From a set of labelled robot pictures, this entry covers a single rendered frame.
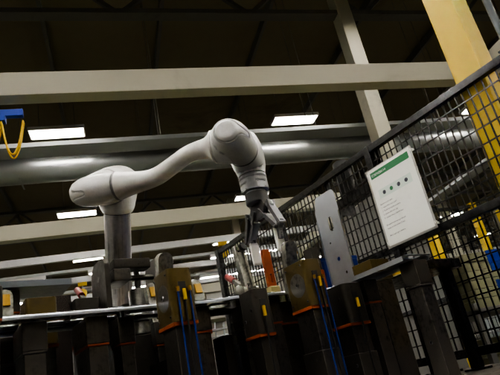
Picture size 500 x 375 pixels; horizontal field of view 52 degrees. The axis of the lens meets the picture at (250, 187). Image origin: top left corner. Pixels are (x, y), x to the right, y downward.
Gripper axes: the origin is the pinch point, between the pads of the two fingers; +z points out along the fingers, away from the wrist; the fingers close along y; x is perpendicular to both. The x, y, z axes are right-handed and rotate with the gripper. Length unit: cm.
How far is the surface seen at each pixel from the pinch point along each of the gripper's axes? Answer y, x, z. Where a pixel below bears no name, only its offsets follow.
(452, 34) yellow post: 49, 58, -59
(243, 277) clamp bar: -13.5, -1.7, 3.0
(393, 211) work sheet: 6, 54, -13
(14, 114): -253, -29, -199
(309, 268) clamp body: 25.0, -7.2, 11.5
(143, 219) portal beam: -539, 188, -225
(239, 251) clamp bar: -15.9, 0.3, -6.1
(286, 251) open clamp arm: 18.1, -7.3, 4.7
